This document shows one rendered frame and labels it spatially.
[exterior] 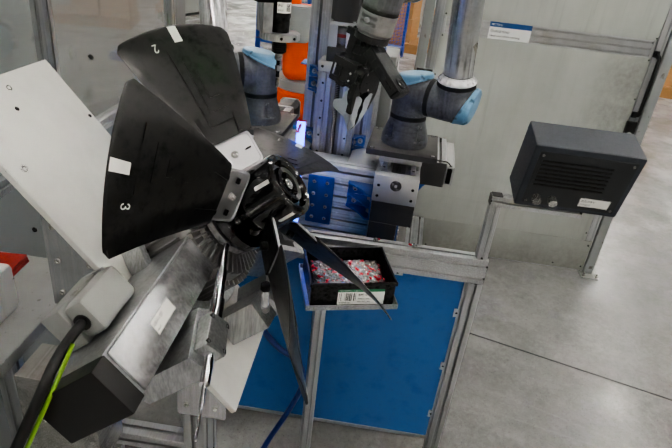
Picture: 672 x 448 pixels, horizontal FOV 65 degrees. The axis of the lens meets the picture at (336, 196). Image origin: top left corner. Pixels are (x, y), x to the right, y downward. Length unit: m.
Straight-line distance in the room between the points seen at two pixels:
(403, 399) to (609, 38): 1.95
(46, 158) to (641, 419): 2.34
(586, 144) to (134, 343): 1.08
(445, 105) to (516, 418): 1.31
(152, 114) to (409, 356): 1.24
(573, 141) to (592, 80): 1.58
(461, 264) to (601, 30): 1.69
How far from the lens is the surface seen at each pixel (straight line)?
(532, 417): 2.39
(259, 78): 1.73
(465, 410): 2.31
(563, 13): 2.85
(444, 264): 1.52
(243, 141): 0.98
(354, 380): 1.83
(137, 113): 0.73
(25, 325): 1.26
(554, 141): 1.38
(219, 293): 0.87
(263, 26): 0.94
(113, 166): 0.70
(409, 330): 1.68
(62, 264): 1.08
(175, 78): 0.99
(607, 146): 1.43
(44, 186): 0.95
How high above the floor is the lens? 1.63
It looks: 26 degrees down
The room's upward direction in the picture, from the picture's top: 6 degrees clockwise
